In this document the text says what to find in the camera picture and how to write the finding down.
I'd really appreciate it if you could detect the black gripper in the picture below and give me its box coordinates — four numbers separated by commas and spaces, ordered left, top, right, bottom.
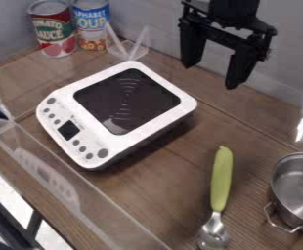
178, 0, 276, 90

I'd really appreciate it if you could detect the silver pot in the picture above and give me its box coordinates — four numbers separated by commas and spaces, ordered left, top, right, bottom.
264, 152, 303, 234

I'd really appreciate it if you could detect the white and black stove top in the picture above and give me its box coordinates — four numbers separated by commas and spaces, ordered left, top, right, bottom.
34, 61, 197, 170

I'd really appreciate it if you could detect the alphabet soup can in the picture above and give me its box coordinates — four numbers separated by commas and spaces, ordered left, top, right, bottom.
71, 0, 109, 51

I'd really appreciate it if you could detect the tomato sauce can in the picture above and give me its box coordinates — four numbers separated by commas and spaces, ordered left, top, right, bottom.
27, 0, 77, 58

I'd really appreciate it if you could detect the clear acrylic barrier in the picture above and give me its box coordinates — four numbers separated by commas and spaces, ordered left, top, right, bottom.
0, 77, 172, 250

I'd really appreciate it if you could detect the green handled metal spoon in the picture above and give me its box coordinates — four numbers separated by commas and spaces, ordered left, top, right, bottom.
197, 146, 233, 250

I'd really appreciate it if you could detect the black table frame leg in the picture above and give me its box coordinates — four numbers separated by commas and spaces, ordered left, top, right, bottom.
0, 202, 43, 250

